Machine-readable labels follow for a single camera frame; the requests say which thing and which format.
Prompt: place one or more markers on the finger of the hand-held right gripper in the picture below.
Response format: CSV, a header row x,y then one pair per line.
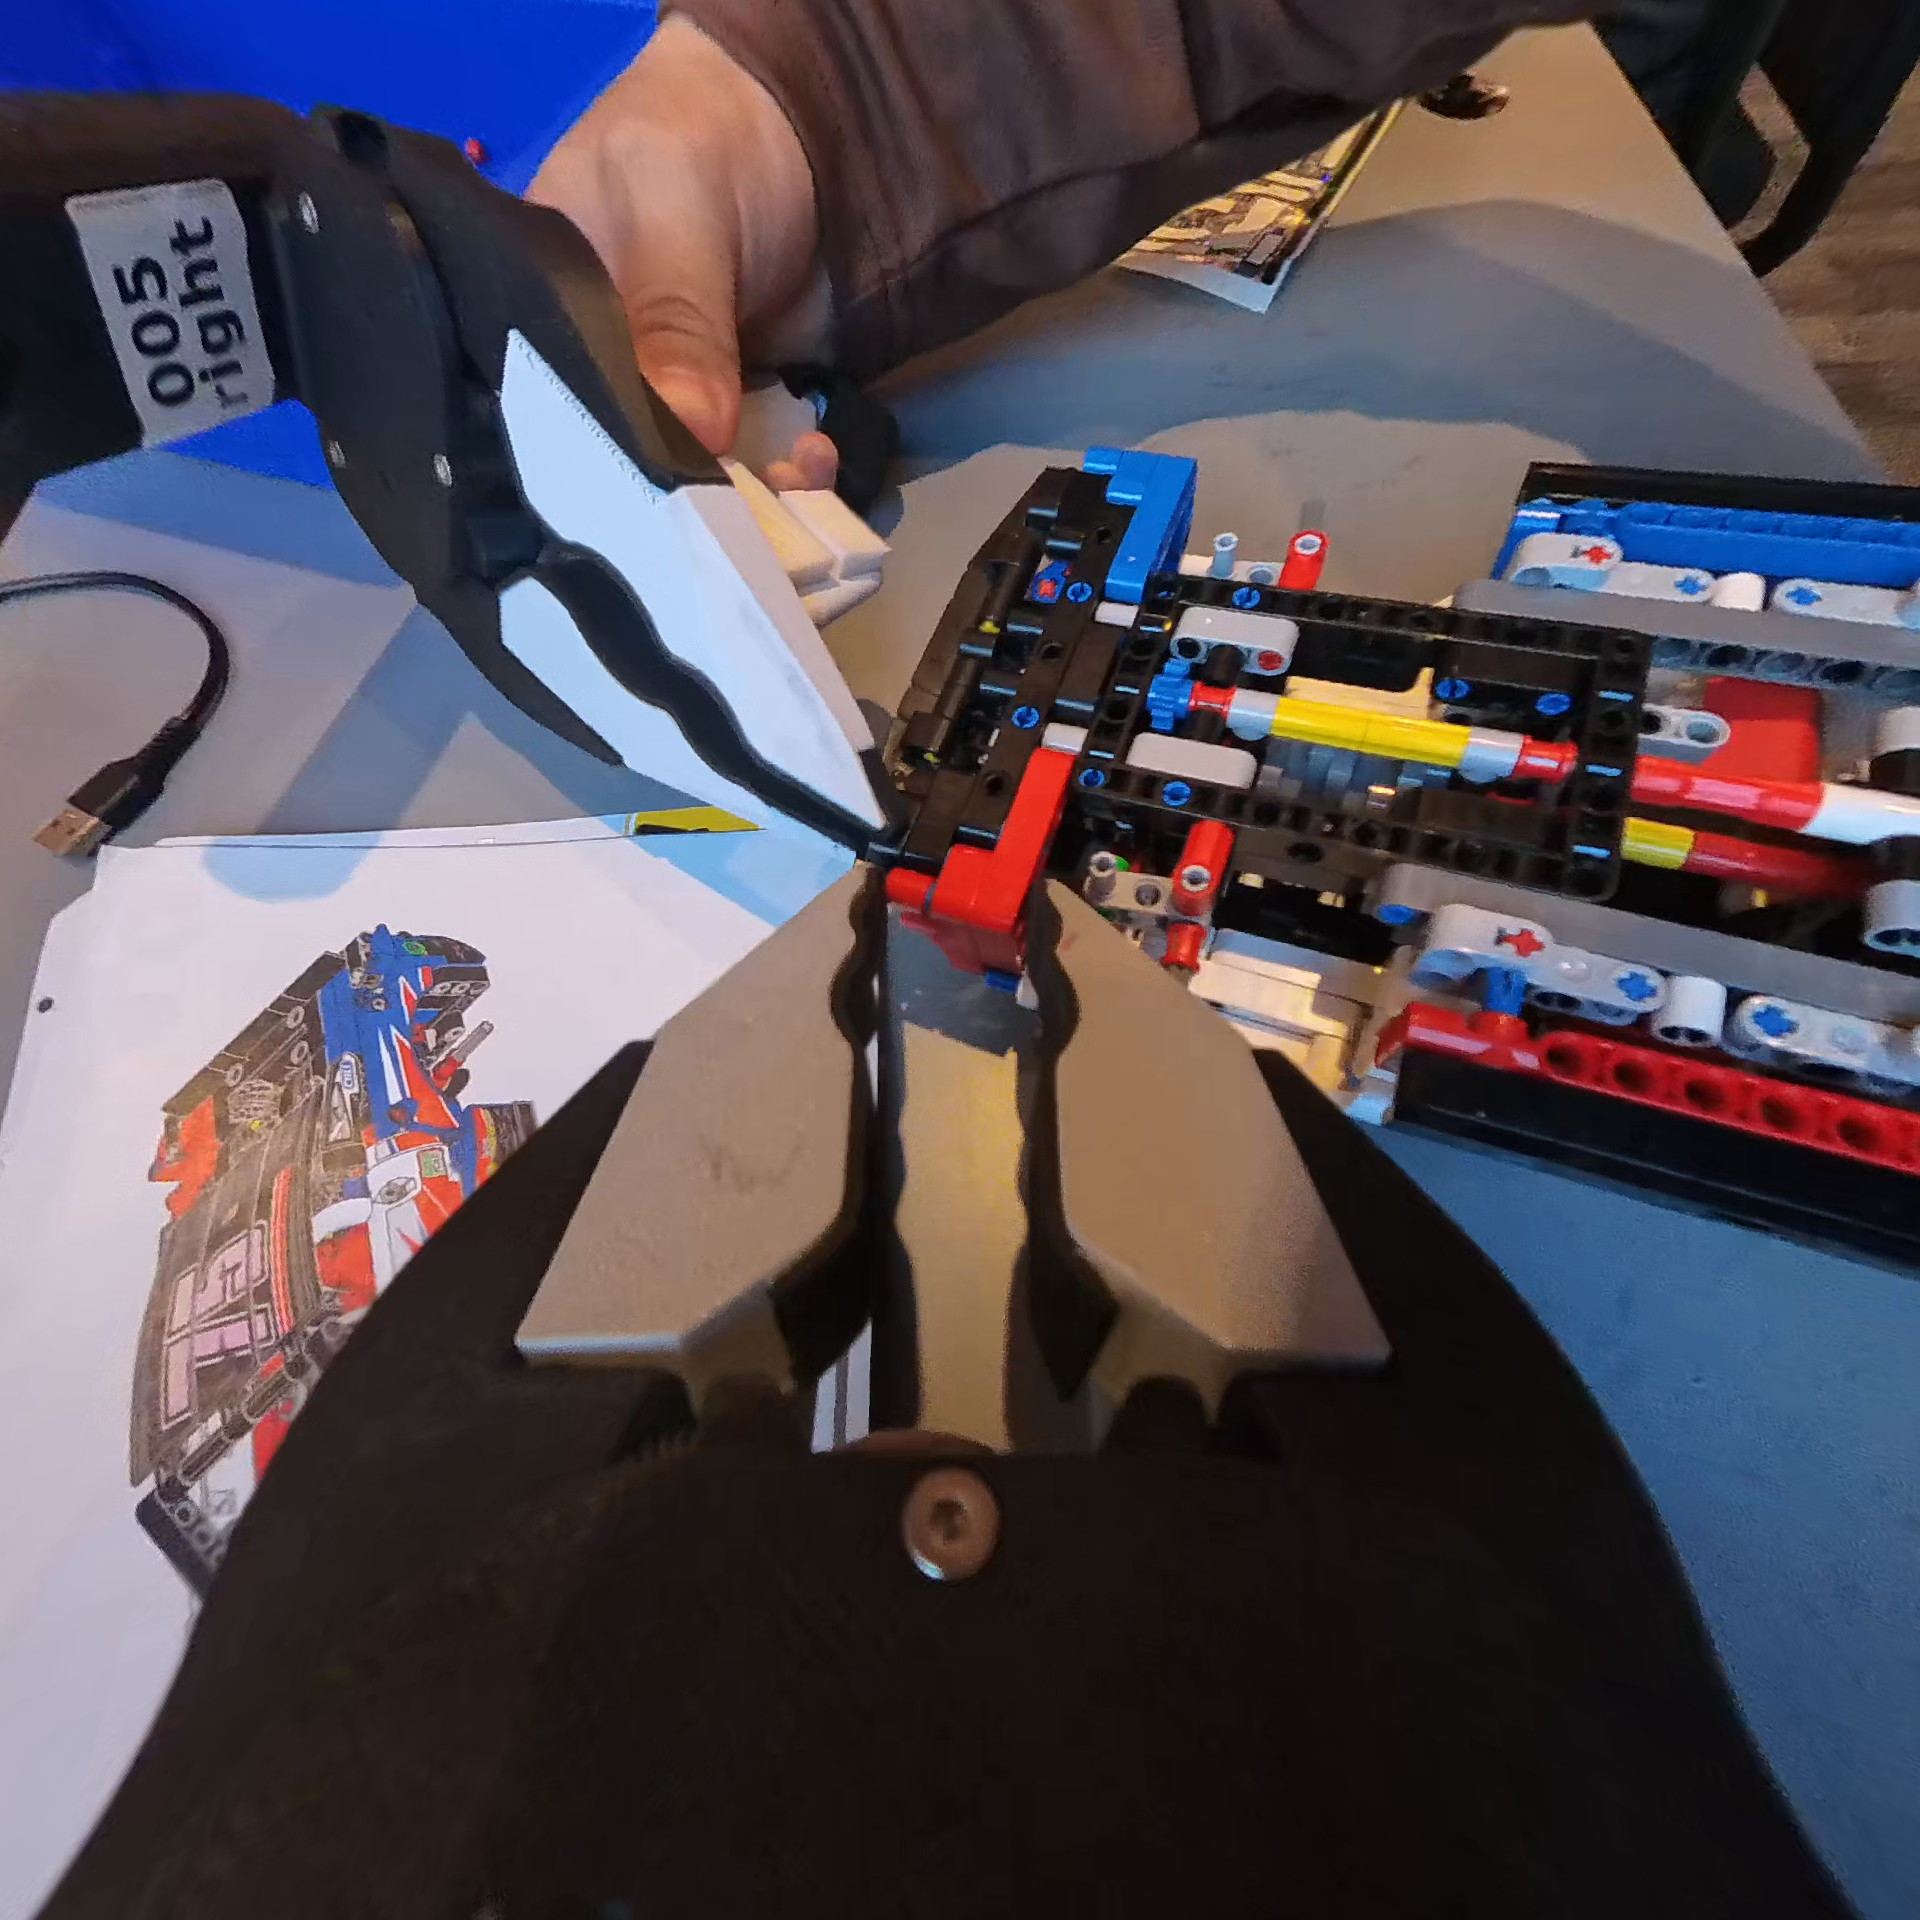
x,y
585,661
674,585

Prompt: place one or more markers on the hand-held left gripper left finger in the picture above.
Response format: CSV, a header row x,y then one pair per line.
x,y
704,1184

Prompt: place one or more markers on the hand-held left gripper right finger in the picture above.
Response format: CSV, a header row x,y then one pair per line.
x,y
1201,1201

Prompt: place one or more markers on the white brick race car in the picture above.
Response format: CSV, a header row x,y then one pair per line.
x,y
1424,780

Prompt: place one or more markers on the person's right forearm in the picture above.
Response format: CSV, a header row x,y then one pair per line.
x,y
1051,121

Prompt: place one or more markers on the black desk grommet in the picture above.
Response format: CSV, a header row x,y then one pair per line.
x,y
1463,99

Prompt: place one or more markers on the person's right hand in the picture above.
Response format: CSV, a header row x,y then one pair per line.
x,y
690,194

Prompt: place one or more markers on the open instruction booklet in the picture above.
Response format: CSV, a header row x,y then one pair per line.
x,y
150,975

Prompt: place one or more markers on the holographic sticker sheet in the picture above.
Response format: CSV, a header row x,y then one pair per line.
x,y
1261,225

